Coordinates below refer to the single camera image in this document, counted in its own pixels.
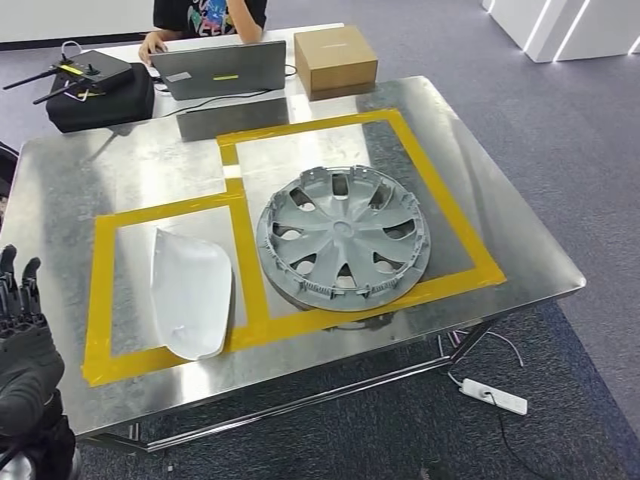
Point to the person's hand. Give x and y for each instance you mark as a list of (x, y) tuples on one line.
[(152, 46)]

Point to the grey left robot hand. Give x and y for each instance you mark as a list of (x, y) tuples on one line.
[(25, 364)]

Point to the white plastic shell part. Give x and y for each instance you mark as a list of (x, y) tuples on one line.
[(192, 298)]

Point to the person's forearm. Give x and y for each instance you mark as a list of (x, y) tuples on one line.
[(244, 18)]

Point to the steel workbench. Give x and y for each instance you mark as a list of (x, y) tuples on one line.
[(164, 166)]

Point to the yellow workbench tape marking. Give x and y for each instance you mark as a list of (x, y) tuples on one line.
[(250, 265)]

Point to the black antenna router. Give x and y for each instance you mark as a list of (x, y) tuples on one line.
[(105, 69)]

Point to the black bag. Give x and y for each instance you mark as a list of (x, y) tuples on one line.
[(115, 106)]

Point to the person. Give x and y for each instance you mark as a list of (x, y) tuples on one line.
[(210, 13)]

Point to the grey laptop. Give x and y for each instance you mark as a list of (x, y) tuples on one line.
[(220, 69)]

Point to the brown cardboard box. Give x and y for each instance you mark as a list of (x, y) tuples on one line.
[(335, 60)]

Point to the silver wheel hubcap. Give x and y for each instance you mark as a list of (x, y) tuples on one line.
[(345, 232)]

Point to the white power strip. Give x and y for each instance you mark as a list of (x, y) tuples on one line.
[(492, 396)]

